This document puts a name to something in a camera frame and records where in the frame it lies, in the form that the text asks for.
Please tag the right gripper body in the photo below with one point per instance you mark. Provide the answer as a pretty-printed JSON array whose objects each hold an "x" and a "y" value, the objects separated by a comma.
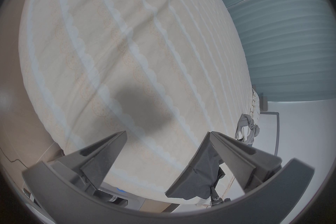
[{"x": 219, "y": 202}]

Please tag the bed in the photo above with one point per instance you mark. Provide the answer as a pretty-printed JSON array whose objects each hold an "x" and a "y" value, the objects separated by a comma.
[{"x": 131, "y": 47}]

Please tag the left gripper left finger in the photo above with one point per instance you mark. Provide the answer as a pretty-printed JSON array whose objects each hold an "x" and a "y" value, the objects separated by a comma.
[{"x": 99, "y": 162}]

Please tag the grey bedside table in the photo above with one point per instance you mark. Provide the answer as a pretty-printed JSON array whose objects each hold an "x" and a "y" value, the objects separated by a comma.
[{"x": 259, "y": 97}]

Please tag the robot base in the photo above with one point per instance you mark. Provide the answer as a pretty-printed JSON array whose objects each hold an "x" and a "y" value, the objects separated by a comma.
[{"x": 123, "y": 195}]

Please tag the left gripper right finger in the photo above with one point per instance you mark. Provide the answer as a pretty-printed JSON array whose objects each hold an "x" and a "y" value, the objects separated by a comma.
[{"x": 252, "y": 162}]

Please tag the black T-shirt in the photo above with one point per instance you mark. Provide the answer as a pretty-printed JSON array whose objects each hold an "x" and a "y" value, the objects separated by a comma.
[{"x": 199, "y": 173}]

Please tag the white printed pillow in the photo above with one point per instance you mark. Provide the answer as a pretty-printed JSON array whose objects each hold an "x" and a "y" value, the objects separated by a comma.
[{"x": 256, "y": 107}]

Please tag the pile of clothes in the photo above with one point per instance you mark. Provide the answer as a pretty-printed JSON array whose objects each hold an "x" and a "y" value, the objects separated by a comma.
[{"x": 246, "y": 129}]

